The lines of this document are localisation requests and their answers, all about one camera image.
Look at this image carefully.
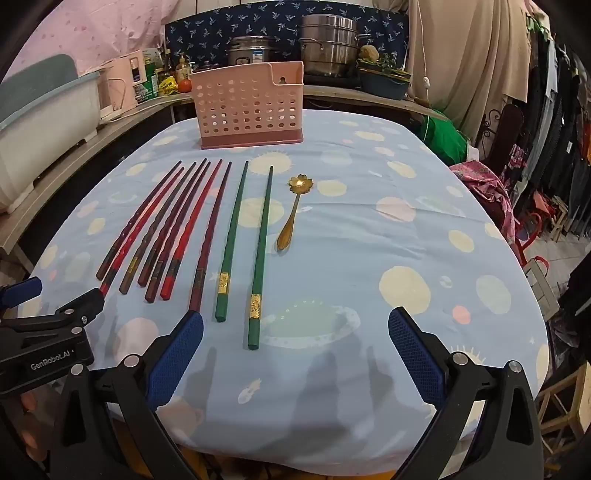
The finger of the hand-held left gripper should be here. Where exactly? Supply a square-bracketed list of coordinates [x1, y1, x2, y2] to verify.
[55, 291, 107, 331]
[0, 277, 43, 311]

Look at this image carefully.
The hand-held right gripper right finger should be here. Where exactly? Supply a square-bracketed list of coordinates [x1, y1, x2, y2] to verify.
[388, 306, 546, 480]

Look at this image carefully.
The green container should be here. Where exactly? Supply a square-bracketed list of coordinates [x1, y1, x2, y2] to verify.
[142, 47, 161, 101]

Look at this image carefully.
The beige curtain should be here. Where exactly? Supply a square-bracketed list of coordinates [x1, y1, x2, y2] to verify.
[406, 0, 532, 145]

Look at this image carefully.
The red stool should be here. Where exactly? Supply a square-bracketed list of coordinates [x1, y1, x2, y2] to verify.
[510, 191, 557, 265]

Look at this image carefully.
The blue planet print tablecloth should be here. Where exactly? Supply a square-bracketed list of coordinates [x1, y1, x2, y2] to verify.
[32, 111, 551, 476]

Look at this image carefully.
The green cloth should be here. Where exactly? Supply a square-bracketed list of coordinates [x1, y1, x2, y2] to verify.
[421, 112, 470, 167]

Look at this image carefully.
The dark red chopstick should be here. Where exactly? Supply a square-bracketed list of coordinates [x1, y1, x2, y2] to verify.
[188, 161, 232, 311]
[95, 161, 184, 281]
[119, 162, 197, 295]
[137, 159, 208, 286]
[144, 160, 213, 304]

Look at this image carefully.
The white and teal plastic tub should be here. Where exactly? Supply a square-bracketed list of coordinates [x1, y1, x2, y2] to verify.
[0, 54, 103, 214]

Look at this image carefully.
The pink kitchen appliance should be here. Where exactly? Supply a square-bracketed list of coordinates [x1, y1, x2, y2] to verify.
[99, 51, 147, 121]

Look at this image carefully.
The navy printed cloth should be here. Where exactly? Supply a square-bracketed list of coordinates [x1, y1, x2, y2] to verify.
[165, 2, 410, 71]

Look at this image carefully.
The steel rice cooker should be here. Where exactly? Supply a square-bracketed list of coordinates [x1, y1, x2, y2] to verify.
[226, 36, 279, 68]

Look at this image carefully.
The row of red-brown chopsticks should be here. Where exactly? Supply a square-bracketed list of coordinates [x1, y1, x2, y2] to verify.
[98, 167, 186, 302]

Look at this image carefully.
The steel steamer pot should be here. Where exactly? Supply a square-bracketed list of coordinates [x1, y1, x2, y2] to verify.
[298, 14, 373, 78]

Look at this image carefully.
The gold flower spoon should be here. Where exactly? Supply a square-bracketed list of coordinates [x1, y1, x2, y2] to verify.
[276, 174, 315, 251]

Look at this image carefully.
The green chopstick gold label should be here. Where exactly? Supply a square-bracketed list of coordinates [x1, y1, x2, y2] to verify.
[247, 165, 274, 350]
[215, 160, 250, 323]

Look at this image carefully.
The wooden stool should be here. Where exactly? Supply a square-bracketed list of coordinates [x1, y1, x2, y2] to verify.
[534, 362, 591, 435]

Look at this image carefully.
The row of hanging clothes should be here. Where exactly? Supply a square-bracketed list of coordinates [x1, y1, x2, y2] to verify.
[525, 21, 591, 243]

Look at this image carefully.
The dark bowl with vegetables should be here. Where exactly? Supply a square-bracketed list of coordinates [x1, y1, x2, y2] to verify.
[356, 45, 413, 100]

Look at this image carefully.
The pink dotted curtain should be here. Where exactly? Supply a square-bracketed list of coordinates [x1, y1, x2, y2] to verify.
[7, 0, 185, 81]

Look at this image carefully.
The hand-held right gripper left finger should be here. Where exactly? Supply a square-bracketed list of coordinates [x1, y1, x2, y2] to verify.
[46, 310, 205, 480]

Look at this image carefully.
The dark wooden chair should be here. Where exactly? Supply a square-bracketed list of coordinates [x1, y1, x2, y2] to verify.
[479, 103, 526, 176]

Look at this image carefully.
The pink floral cloth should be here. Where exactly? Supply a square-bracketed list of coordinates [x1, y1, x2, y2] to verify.
[449, 159, 516, 243]

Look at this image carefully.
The pink perforated utensil holder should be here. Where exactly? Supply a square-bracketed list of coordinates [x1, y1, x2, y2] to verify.
[189, 61, 305, 150]

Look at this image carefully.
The white cable with switch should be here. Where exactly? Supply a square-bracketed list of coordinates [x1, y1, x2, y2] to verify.
[417, 0, 433, 109]

